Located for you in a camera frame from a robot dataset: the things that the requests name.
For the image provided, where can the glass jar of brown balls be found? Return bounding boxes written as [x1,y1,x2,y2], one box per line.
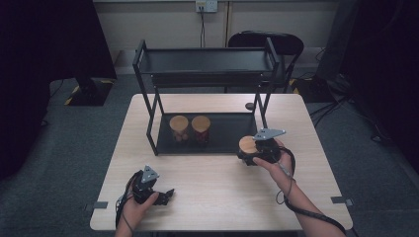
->
[168,115,191,143]

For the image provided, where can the white wall socket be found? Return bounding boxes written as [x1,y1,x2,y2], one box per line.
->
[195,0,219,14]

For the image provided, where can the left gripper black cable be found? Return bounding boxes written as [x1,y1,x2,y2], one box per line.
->
[115,171,142,231]

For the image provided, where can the person's left hand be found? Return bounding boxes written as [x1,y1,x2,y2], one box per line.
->
[121,191,161,230]

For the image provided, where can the black plug cable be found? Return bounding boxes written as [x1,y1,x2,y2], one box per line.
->
[199,5,208,49]

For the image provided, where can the dark curtain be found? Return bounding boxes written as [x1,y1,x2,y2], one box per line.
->
[0,0,118,182]
[340,0,419,172]

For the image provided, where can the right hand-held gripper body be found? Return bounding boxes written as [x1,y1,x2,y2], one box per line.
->
[252,127,288,165]

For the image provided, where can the black box, yellow stripes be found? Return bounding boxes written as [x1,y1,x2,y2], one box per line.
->
[290,77,334,104]

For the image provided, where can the person's right hand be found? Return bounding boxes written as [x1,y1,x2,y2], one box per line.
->
[252,137,294,196]

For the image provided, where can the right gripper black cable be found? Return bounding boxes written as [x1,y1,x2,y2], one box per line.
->
[275,146,348,236]

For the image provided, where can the black chair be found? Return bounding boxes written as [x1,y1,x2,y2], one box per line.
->
[224,30,305,95]

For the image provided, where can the black stand base, yellow stripes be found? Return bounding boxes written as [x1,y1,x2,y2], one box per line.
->
[63,77,115,107]

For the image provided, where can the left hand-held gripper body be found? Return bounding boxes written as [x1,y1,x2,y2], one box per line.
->
[130,164,161,205]

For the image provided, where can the black metal rack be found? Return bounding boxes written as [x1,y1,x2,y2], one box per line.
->
[131,37,283,157]

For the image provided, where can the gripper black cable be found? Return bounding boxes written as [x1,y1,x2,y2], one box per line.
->
[275,146,348,236]
[115,171,142,231]

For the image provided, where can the black floor cables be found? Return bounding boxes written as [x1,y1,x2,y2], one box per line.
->
[309,93,351,128]

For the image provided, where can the grey tape strip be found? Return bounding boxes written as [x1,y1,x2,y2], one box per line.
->
[84,200,109,212]
[330,196,354,207]

